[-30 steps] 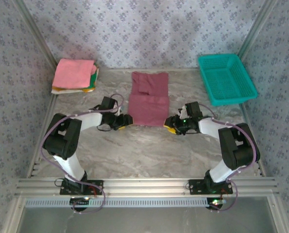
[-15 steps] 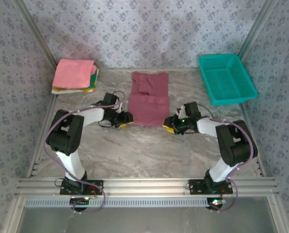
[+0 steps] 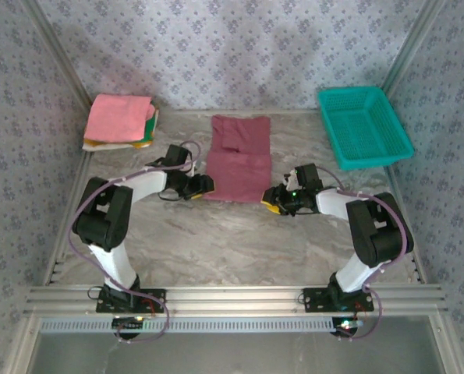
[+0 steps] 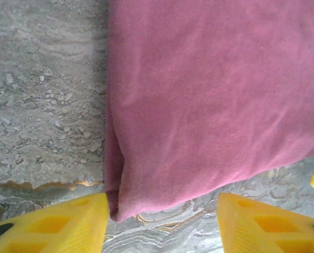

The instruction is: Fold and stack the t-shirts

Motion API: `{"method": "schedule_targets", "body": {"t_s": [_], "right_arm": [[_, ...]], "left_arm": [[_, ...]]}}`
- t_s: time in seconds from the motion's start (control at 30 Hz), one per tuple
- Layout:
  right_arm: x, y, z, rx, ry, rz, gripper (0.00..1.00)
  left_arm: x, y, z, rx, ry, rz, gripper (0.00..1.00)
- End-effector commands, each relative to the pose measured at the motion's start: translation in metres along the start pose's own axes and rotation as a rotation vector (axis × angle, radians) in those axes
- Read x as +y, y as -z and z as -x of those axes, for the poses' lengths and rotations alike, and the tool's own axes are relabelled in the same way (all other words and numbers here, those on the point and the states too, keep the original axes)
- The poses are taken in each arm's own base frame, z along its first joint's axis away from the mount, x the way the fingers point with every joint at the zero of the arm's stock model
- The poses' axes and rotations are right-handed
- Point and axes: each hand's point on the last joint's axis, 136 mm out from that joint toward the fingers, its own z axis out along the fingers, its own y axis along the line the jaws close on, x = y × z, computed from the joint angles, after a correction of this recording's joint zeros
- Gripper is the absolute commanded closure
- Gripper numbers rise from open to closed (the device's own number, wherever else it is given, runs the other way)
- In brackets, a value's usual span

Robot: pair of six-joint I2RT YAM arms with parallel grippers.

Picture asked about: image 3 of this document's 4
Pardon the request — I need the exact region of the aluminium side rail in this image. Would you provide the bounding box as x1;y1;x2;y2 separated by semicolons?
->
43;151;94;288
385;167;430;285

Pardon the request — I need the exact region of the maroon t-shirt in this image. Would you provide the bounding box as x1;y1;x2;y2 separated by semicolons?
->
202;114;274;204

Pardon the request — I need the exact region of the small black controller board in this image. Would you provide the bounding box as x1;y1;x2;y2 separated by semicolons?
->
331;317;363;338
112;316;146;339

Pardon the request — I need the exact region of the grey metal panel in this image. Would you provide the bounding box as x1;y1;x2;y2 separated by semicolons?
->
28;315;447;374

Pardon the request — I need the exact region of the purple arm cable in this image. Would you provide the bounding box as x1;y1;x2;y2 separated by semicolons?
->
69;140;202;344
317;165;416;340

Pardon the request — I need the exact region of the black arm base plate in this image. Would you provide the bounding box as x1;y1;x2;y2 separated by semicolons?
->
303;287;374;313
96;288;167;314

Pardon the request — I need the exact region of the green folded t-shirt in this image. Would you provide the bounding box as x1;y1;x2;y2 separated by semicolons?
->
143;101;158;141

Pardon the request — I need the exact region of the aluminium mounting rail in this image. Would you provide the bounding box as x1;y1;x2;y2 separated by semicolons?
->
23;284;449;316

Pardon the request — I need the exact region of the yellow folded t-shirt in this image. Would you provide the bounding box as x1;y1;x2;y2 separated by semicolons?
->
83;136;154;151

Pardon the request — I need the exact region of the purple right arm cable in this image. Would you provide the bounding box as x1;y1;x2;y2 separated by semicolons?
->
317;165;416;340

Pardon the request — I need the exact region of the aluminium frame post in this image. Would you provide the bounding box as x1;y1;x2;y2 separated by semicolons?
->
20;0;94;114
383;0;449;98

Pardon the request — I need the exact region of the grey slotted cable duct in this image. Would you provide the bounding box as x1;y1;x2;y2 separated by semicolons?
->
39;316;360;334

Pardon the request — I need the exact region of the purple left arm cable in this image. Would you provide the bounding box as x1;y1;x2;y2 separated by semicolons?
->
69;140;202;344

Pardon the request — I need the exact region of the thin black camera cable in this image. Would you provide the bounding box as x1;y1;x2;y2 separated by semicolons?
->
157;189;186;203

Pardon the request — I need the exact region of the teal plastic basket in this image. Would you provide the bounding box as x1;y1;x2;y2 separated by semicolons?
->
317;86;415;171

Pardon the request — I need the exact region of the pink folded t-shirt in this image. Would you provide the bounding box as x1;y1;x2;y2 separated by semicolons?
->
84;93;157;143

